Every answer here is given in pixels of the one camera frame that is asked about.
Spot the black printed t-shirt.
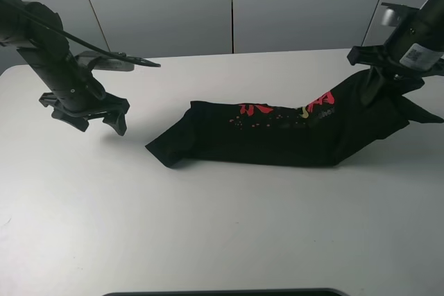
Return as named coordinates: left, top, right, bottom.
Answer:
left=147, top=69, right=443, bottom=168

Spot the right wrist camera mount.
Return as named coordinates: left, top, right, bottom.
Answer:
left=381, top=2, right=419, bottom=28

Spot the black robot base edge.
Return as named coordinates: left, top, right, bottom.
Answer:
left=105, top=288, right=345, bottom=296

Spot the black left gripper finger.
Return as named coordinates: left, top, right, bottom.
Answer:
left=103, top=111, right=127, bottom=136
left=51, top=110, right=89, bottom=132

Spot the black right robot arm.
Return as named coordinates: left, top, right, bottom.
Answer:
left=347, top=0, right=443, bottom=105

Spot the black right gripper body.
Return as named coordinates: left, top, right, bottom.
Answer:
left=347, top=45, right=443, bottom=79

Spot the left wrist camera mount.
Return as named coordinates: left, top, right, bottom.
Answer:
left=74, top=51, right=162, bottom=72

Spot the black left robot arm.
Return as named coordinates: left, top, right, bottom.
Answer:
left=1, top=0, right=130, bottom=136

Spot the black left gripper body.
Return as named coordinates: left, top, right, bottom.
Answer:
left=39, top=83, right=130, bottom=121

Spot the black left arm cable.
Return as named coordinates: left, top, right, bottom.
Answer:
left=0, top=0, right=162, bottom=68

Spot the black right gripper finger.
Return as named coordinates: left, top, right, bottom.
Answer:
left=360, top=67, right=385, bottom=105

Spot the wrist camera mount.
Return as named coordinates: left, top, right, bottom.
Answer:
left=381, top=2, right=419, bottom=28
left=74, top=51, right=162, bottom=72

